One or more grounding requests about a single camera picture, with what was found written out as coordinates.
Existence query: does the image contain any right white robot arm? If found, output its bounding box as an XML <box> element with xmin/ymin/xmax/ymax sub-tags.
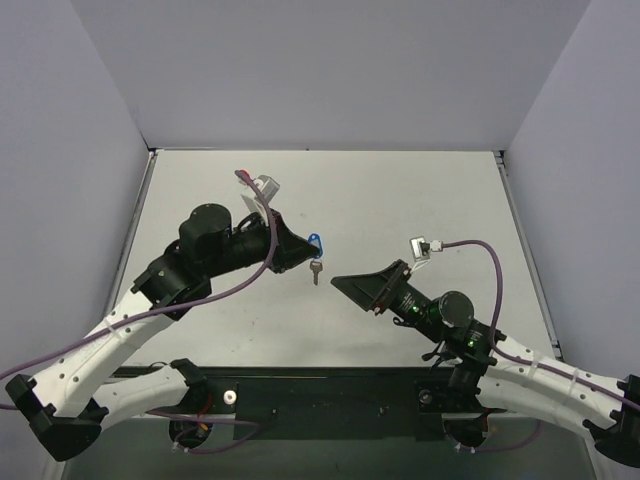
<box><xmin>331</xmin><ymin>260</ymin><xmax>639</xmax><ymax>468</ymax></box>

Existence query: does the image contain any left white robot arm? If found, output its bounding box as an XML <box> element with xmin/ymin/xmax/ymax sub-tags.
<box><xmin>6</xmin><ymin>204</ymin><xmax>320</xmax><ymax>462</ymax></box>

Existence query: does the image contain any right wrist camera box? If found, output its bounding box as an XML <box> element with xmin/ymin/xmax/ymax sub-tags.
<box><xmin>409</xmin><ymin>237</ymin><xmax>431</xmax><ymax>263</ymax></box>

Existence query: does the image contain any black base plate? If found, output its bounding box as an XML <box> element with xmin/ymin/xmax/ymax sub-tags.
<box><xmin>164</xmin><ymin>367</ymin><xmax>491</xmax><ymax>441</ymax></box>

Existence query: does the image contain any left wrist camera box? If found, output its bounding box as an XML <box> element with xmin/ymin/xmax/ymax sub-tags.
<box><xmin>254</xmin><ymin>175</ymin><xmax>280</xmax><ymax>203</ymax></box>

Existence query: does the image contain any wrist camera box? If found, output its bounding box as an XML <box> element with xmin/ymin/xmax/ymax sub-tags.
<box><xmin>254</xmin><ymin>175</ymin><xmax>280</xmax><ymax>203</ymax></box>
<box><xmin>409</xmin><ymin>237</ymin><xmax>431</xmax><ymax>263</ymax></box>

